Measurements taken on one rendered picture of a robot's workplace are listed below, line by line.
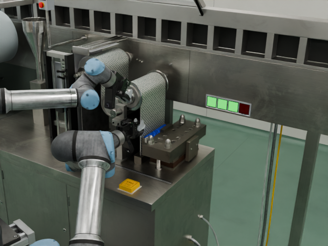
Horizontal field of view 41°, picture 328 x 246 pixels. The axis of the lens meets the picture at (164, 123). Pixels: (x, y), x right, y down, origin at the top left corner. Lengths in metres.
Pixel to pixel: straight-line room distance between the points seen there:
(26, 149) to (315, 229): 2.17
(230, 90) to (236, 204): 1.57
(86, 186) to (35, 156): 0.88
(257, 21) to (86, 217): 1.20
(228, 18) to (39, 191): 1.33
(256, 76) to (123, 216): 0.93
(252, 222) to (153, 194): 1.58
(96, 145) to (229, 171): 2.63
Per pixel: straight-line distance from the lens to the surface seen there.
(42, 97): 1.72
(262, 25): 2.13
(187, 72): 2.33
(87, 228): 1.50
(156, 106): 2.28
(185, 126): 2.38
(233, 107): 2.26
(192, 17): 2.27
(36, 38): 2.59
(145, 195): 1.99
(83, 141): 1.59
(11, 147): 2.52
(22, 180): 2.53
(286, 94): 2.16
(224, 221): 3.43
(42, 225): 2.58
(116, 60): 2.34
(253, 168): 4.19
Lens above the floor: 1.98
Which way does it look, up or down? 23 degrees down
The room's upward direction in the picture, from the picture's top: 1 degrees clockwise
